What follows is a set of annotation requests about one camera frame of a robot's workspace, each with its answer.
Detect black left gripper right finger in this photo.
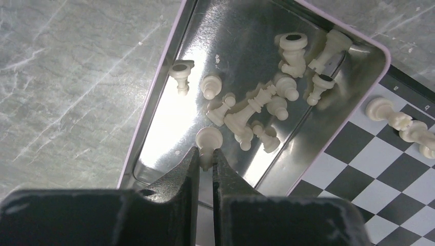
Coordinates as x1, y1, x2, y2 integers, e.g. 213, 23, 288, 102
212, 149, 371, 245

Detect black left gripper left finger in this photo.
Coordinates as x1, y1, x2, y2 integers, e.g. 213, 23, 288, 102
1, 147, 200, 245

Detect white pawn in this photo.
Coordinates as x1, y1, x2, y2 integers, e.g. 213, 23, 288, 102
200, 75, 222, 100
266, 96, 289, 121
169, 60, 194, 96
234, 126, 253, 151
195, 127, 223, 172
273, 75, 299, 101

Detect black white chess board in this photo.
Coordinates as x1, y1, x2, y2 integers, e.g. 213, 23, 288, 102
288, 64, 435, 246

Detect white queen lying centre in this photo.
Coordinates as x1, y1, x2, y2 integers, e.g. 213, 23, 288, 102
224, 85, 276, 135

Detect pink metal tin tray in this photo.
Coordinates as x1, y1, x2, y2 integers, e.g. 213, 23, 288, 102
117, 1, 391, 196

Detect white pawn right tray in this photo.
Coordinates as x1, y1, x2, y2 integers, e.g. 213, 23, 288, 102
307, 74, 335, 106

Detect white knight upper tray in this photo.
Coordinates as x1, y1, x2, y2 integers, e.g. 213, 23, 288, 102
274, 32, 308, 78

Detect white rook upper right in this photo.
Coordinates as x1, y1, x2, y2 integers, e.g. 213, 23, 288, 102
308, 29, 352, 74

